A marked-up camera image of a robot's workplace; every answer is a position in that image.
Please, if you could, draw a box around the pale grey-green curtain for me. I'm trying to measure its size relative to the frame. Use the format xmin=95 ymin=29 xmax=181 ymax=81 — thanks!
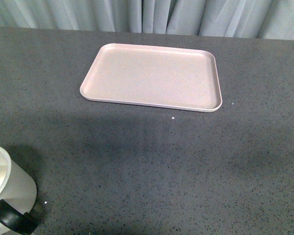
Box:
xmin=0 ymin=0 xmax=294 ymax=40

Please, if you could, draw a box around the white smiley mug black handle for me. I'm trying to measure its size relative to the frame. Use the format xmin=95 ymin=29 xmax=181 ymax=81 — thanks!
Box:
xmin=0 ymin=147 xmax=38 ymax=235

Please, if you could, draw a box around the beige rectangular plastic tray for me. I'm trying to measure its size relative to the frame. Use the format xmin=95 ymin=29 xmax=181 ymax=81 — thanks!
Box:
xmin=80 ymin=43 xmax=222 ymax=113

